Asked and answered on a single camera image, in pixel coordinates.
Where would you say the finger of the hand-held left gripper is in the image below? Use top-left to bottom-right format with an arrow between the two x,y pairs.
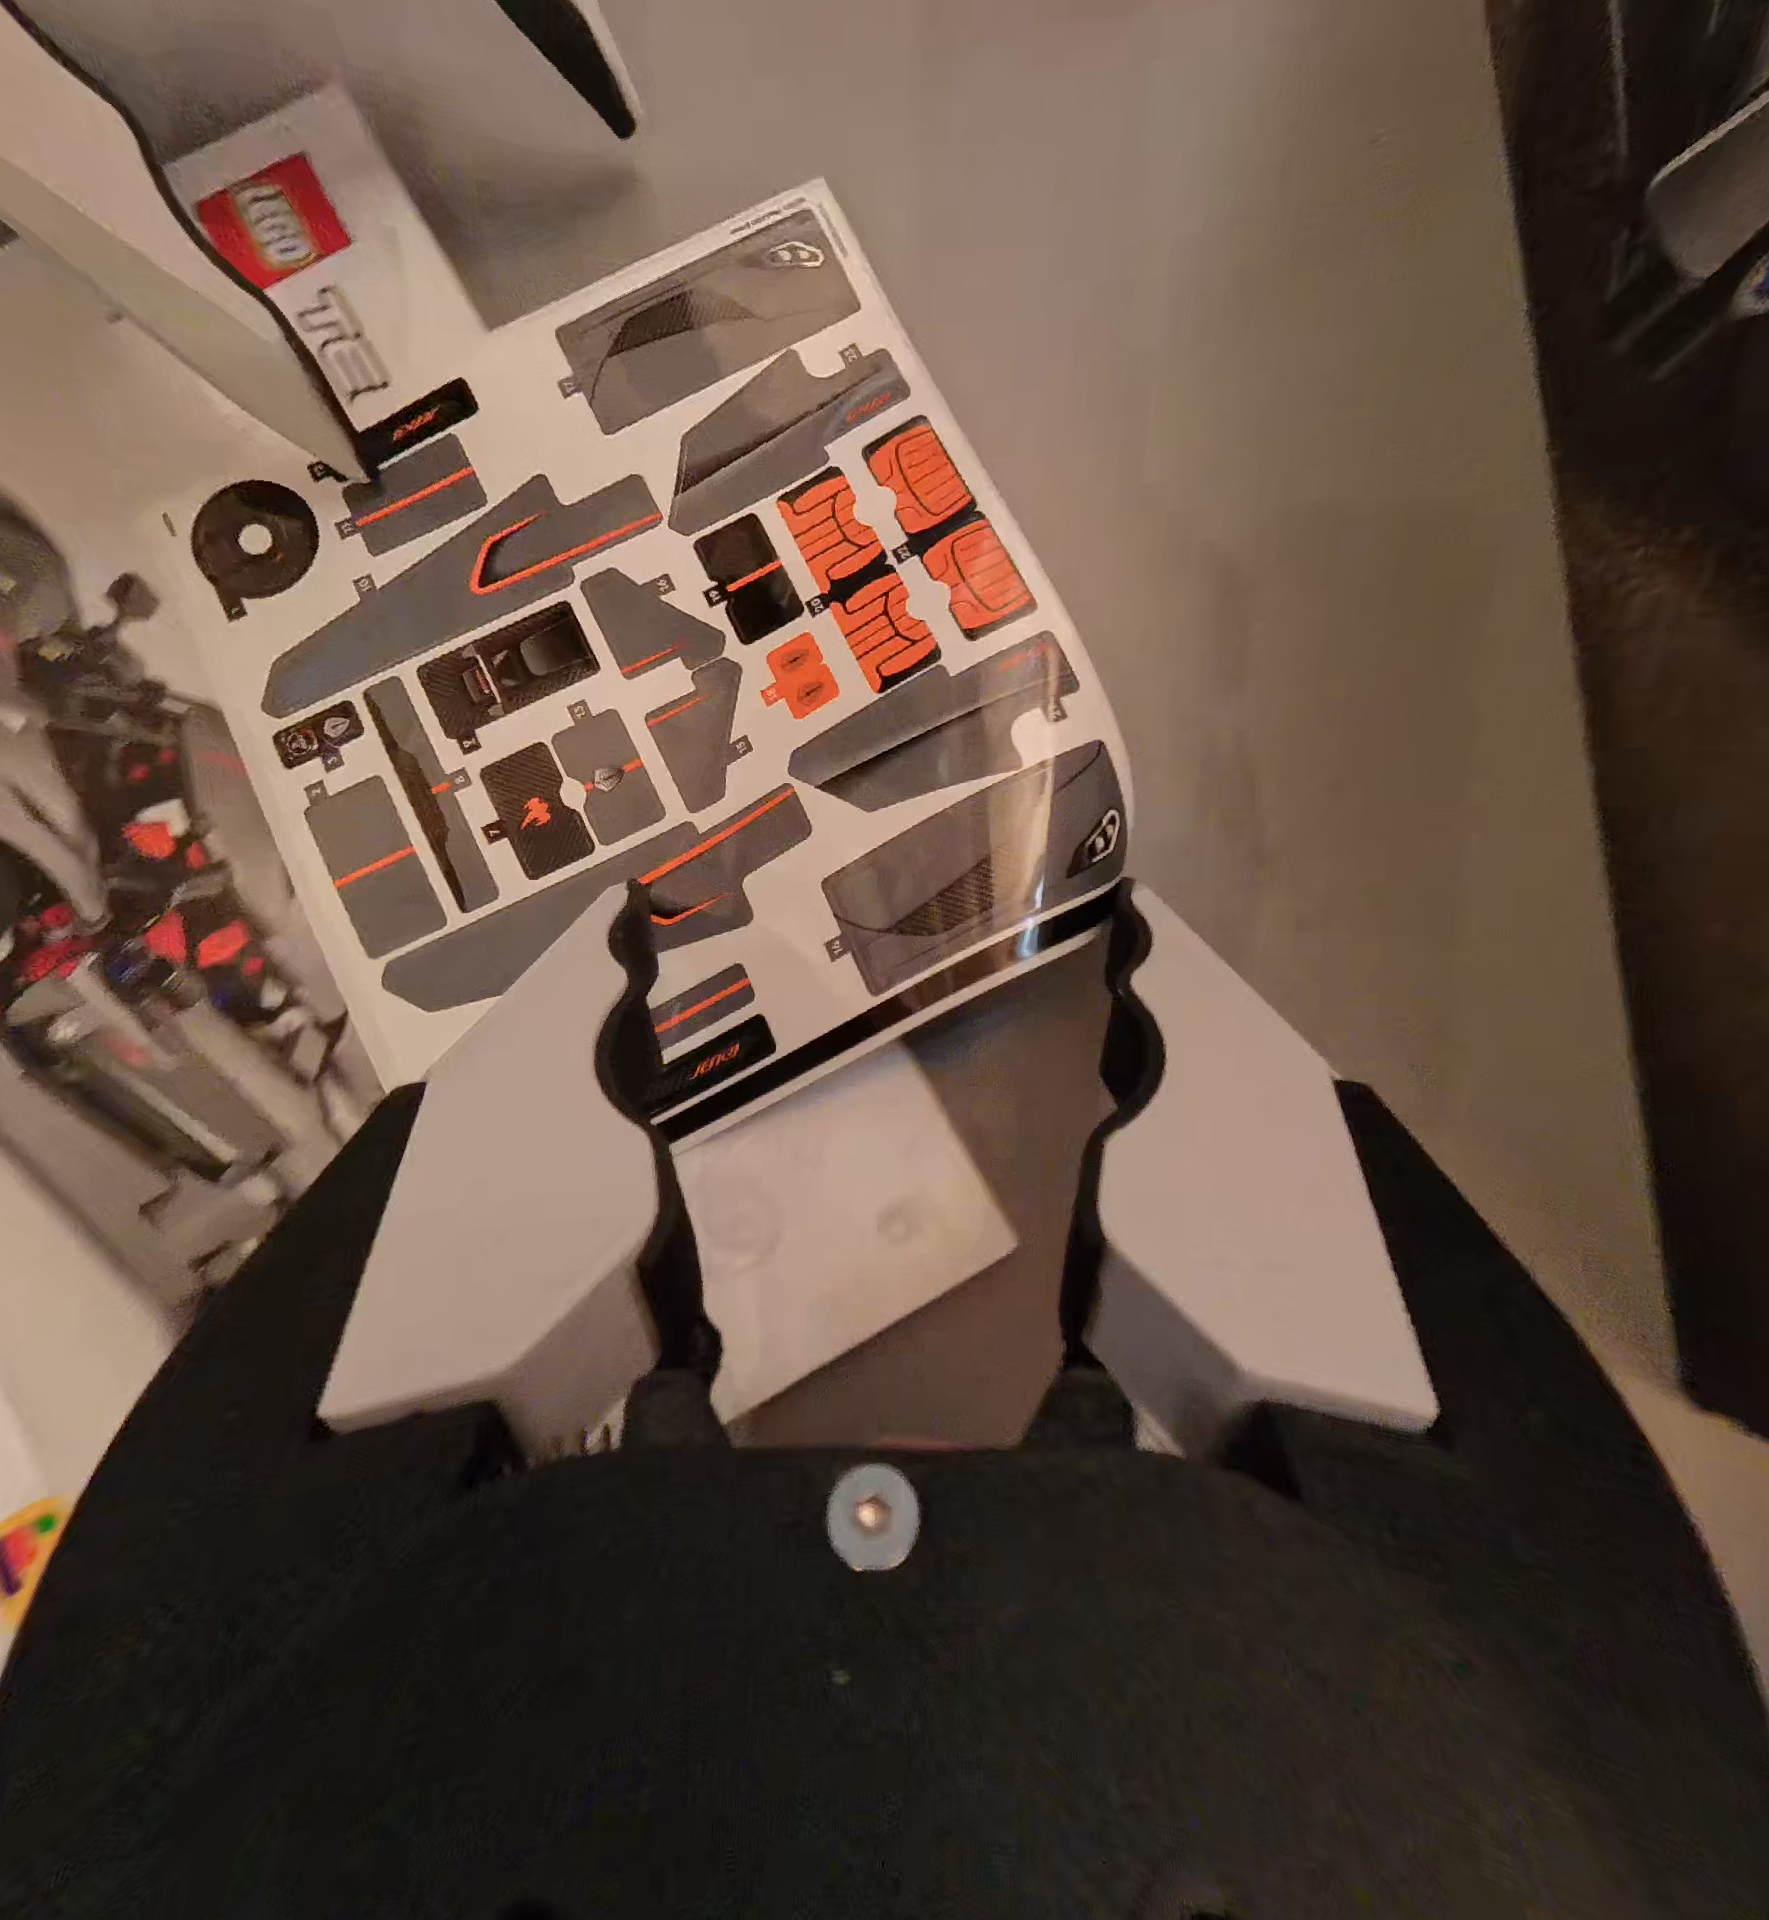
18,0 -> 642,141
0,0 -> 384,486

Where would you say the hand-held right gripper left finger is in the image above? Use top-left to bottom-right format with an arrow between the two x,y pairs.
316,882 -> 728,1464

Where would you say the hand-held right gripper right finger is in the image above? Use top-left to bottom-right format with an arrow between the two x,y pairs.
1056,878 -> 1442,1460

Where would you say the lego sticker sheet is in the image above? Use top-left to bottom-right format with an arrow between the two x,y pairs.
157,176 -> 1137,1149

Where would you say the black lego set box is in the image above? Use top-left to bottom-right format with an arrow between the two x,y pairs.
1483,0 -> 1769,1433

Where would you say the white lego instruction booklet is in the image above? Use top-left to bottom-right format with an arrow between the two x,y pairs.
0,83 -> 1024,1727

